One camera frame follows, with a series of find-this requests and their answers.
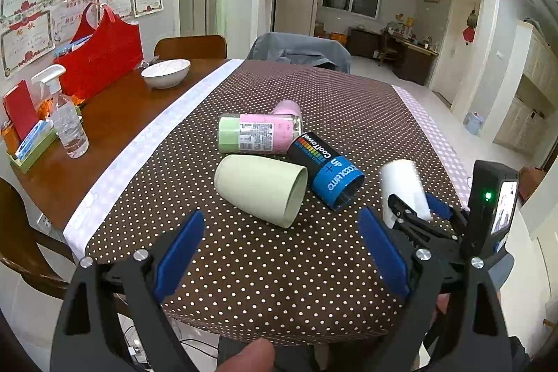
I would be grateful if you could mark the white refrigerator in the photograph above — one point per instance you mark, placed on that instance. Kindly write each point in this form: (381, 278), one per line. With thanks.
(294, 1)

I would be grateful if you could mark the camera box with screen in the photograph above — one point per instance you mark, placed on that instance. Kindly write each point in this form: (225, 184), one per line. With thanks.
(491, 206)

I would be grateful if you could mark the left hand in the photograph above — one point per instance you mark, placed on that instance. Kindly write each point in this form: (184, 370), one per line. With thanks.
(258, 356)

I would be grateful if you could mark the wooden chair at left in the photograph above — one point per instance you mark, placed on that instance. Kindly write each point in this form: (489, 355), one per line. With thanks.
(20, 246)

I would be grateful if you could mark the white door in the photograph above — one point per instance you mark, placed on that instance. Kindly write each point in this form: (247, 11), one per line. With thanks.
(456, 52)

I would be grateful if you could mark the green tissue box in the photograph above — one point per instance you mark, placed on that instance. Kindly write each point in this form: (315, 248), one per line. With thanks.
(41, 136)

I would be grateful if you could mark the white paper cup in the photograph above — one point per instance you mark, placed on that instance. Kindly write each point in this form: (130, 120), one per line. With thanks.
(401, 178)

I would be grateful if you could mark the white ceramic bowl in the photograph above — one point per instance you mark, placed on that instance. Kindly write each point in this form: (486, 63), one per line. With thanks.
(166, 74)

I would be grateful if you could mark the red envelope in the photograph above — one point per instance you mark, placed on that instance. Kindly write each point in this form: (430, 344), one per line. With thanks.
(20, 109)

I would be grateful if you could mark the wooden chair behind table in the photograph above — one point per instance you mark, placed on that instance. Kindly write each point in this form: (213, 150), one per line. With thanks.
(192, 47)

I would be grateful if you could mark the small wooden stool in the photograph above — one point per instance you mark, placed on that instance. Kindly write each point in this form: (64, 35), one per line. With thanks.
(529, 180)

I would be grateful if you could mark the right hand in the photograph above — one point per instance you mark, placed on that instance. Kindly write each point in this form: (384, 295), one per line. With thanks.
(441, 306)

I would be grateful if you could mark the brown polka dot tablecloth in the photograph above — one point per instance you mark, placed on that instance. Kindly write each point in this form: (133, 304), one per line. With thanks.
(274, 260)

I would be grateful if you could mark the clear spray bottle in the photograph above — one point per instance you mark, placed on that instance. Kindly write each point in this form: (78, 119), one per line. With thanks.
(62, 111)

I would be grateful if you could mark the blue black cylinder can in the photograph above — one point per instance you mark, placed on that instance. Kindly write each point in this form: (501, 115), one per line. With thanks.
(331, 176)

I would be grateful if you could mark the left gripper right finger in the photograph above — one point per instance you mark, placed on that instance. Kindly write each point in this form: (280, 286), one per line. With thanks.
(473, 337)

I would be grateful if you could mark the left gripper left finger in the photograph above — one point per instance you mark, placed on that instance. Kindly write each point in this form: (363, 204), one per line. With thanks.
(88, 335)

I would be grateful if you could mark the pale green cup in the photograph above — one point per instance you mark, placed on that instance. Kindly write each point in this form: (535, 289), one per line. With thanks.
(270, 190)

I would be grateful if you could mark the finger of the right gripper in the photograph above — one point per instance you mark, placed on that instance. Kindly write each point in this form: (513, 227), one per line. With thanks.
(399, 206)
(442, 208)

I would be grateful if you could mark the grey covered chair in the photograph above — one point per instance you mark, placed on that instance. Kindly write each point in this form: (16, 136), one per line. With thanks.
(301, 50)

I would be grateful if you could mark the cream wall cabinet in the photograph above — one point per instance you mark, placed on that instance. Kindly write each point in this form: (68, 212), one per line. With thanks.
(533, 67)

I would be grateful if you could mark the pink cup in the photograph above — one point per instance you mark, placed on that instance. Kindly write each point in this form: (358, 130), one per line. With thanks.
(287, 107)

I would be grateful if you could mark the red gift bag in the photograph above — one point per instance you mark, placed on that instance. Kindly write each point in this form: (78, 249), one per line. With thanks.
(108, 51)

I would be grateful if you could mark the dark wooden desk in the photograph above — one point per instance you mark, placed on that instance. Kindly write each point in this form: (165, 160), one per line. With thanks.
(409, 61)

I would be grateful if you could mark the pink green cylinder can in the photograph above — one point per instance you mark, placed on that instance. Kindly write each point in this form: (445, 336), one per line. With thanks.
(268, 134)

